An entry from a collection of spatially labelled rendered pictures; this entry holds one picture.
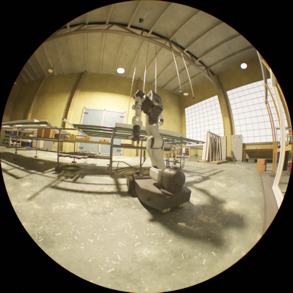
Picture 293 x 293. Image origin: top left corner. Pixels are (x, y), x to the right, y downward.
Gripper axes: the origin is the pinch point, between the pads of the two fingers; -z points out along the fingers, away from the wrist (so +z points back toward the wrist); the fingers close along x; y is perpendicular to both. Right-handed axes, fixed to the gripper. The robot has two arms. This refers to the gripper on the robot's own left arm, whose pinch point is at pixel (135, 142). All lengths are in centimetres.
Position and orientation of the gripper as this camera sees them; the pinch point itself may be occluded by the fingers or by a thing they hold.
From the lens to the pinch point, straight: 98.5
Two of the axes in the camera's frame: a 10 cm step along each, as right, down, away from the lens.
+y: -7.7, -2.1, -6.1
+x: -6.4, 2.2, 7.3
